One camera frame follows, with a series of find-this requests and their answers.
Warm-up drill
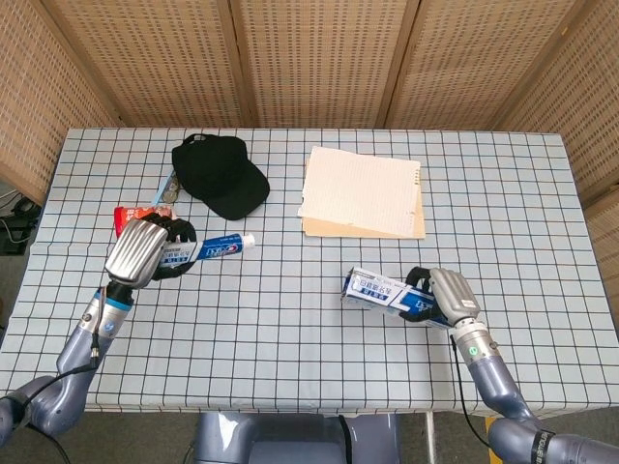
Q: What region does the woven bamboo folding screen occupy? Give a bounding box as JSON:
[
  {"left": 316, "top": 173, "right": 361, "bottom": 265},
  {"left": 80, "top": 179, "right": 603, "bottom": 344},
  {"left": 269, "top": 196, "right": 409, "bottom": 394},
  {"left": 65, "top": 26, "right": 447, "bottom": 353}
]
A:
[{"left": 0, "top": 0, "right": 619, "bottom": 339}]

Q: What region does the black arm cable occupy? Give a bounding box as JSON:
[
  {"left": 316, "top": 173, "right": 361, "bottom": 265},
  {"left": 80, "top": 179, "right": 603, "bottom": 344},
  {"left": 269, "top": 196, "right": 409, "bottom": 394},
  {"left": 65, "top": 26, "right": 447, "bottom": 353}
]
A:
[
  {"left": 448, "top": 333, "right": 490, "bottom": 450},
  {"left": 0, "top": 332, "right": 103, "bottom": 464}
]

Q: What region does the yellow floor tape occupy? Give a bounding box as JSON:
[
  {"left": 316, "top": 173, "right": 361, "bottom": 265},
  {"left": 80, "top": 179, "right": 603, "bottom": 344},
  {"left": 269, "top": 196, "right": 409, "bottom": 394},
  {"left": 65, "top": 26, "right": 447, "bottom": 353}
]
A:
[{"left": 485, "top": 418, "right": 499, "bottom": 464}]

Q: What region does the blue white toothpaste tube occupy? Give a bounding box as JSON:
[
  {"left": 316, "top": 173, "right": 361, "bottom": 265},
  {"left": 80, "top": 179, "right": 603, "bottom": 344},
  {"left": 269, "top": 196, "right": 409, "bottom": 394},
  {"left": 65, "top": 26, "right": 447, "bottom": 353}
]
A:
[{"left": 162, "top": 232, "right": 256, "bottom": 270}]

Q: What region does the blue card with coins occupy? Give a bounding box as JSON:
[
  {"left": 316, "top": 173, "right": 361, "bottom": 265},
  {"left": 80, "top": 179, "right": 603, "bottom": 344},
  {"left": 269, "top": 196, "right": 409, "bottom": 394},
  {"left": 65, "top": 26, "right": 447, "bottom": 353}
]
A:
[{"left": 151, "top": 168, "right": 183, "bottom": 207}]

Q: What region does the white lined paper sheet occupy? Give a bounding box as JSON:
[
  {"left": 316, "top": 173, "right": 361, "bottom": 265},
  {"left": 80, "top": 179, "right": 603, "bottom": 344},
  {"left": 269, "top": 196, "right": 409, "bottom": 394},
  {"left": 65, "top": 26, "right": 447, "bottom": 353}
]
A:
[{"left": 296, "top": 146, "right": 421, "bottom": 228}]

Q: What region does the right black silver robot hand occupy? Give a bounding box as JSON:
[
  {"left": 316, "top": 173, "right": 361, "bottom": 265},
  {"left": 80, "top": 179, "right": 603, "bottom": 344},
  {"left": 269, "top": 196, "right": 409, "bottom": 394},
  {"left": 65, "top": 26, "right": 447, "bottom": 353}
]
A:
[{"left": 398, "top": 265, "right": 483, "bottom": 326}]

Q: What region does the black equipment with cables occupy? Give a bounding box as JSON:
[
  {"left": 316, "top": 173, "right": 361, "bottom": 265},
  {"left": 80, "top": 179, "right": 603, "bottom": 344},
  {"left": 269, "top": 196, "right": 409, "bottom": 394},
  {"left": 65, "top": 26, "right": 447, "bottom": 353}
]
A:
[{"left": 0, "top": 183, "right": 44, "bottom": 257}]

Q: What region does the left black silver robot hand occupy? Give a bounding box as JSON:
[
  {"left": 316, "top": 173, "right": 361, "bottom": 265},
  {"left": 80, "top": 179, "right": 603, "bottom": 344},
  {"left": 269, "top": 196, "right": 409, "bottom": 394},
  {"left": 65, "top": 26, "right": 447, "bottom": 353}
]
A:
[{"left": 103, "top": 214, "right": 199, "bottom": 291}]

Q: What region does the white table leg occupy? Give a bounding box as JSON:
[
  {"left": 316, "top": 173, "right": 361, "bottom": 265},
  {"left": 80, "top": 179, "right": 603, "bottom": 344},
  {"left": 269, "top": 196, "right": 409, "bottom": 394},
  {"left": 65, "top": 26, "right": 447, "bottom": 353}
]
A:
[{"left": 424, "top": 413, "right": 436, "bottom": 464}]

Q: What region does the black baseball cap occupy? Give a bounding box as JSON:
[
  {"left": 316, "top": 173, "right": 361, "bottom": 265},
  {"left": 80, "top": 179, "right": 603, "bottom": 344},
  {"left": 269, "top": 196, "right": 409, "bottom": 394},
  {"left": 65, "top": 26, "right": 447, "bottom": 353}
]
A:
[{"left": 171, "top": 133, "right": 271, "bottom": 222}]

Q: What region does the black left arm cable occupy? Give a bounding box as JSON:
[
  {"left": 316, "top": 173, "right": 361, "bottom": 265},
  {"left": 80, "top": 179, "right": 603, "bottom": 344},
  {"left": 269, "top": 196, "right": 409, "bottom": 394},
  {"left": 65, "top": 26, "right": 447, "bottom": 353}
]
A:
[{"left": 0, "top": 332, "right": 103, "bottom": 464}]

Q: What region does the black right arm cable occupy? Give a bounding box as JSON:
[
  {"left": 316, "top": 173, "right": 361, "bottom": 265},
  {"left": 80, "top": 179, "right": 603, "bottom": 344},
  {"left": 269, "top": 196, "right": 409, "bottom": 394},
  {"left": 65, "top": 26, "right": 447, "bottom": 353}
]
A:
[{"left": 448, "top": 333, "right": 490, "bottom": 450}]

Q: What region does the blue white toothpaste box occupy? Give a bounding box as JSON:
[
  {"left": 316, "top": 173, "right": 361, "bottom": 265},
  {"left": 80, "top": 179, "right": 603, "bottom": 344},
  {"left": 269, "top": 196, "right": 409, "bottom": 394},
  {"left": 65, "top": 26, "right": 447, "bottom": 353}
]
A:
[{"left": 340, "top": 265, "right": 454, "bottom": 331}]

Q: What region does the red instant noodle cup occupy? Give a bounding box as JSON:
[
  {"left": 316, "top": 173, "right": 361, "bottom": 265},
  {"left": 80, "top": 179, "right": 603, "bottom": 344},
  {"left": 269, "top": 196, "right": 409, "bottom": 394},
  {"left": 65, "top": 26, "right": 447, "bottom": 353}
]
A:
[{"left": 113, "top": 205, "right": 176, "bottom": 238}]

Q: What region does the grey-blue robot torso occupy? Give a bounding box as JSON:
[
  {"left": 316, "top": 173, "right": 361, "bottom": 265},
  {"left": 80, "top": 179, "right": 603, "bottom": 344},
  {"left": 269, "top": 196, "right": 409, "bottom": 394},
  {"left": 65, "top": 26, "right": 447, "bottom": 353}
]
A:
[{"left": 192, "top": 410, "right": 402, "bottom": 464}]

